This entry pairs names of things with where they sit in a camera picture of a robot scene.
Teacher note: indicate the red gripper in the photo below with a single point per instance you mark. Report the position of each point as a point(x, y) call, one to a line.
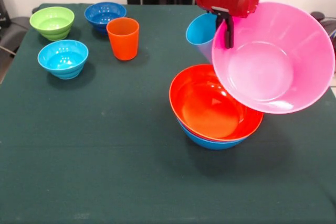
point(225, 2)

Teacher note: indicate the light blue cup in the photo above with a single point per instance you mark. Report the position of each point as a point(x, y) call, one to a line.
point(200, 30)

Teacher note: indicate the large pink bowl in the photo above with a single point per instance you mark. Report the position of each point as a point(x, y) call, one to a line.
point(273, 64)

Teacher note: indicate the large orange bowl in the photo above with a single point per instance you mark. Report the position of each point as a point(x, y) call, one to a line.
point(204, 103)

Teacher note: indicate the orange cup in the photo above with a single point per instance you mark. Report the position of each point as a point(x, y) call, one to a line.
point(123, 43)

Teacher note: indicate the large blue bowl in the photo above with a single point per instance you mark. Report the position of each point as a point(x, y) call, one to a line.
point(215, 144)

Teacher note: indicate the dark blue ribbed bowl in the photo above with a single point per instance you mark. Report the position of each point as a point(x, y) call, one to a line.
point(99, 14)

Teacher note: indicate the light blue ribbed bowl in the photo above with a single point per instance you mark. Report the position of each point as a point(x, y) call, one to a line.
point(63, 56)

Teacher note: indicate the dark green tablecloth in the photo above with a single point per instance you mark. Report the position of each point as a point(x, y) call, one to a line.
point(105, 155)

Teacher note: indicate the green ribbed bowl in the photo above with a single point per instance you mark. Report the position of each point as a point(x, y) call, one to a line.
point(52, 22)

